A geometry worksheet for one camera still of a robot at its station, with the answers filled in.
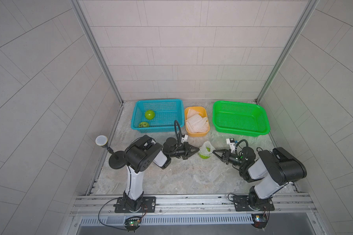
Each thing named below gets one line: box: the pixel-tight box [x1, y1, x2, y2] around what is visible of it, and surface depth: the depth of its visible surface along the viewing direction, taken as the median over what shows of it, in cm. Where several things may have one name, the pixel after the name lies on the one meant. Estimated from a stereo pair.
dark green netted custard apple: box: [138, 121, 150, 128], surface depth 96 cm
